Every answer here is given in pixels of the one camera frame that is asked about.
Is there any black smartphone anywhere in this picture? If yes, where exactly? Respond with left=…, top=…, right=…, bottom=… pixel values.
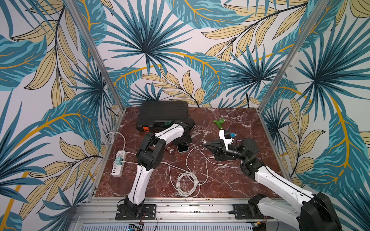
left=177, top=143, right=189, bottom=153

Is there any green toy drill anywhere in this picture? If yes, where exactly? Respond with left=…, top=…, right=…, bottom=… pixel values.
left=213, top=118, right=225, bottom=130

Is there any white charging cable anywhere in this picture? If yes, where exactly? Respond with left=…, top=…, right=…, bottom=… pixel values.
left=127, top=142, right=242, bottom=198

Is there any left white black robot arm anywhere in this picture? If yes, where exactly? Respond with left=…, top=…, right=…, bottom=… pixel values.
left=123, top=118, right=195, bottom=212

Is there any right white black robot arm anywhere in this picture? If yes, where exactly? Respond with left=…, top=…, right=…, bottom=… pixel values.
left=203, top=138, right=342, bottom=231

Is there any green plug adapter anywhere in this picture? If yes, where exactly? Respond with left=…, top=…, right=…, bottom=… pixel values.
left=115, top=156, right=124, bottom=166

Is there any black plastic tool case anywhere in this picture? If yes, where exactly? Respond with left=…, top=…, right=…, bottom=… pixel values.
left=136, top=101, right=188, bottom=132

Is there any white power strip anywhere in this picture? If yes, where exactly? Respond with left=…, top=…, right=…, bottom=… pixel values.
left=111, top=150, right=127, bottom=177

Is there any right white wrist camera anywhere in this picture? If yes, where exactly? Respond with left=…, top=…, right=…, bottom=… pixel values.
left=219, top=130, right=236, bottom=149

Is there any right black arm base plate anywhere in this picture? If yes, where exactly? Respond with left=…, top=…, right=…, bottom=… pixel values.
left=228, top=204, right=273, bottom=220

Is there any white power strip cord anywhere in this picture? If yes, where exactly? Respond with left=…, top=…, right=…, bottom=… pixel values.
left=104, top=131, right=139, bottom=162

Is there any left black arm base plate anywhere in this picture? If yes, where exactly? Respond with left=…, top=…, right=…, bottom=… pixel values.
left=115, top=204, right=157, bottom=221

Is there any aluminium front rail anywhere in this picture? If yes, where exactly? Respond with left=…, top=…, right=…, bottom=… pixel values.
left=72, top=197, right=249, bottom=223

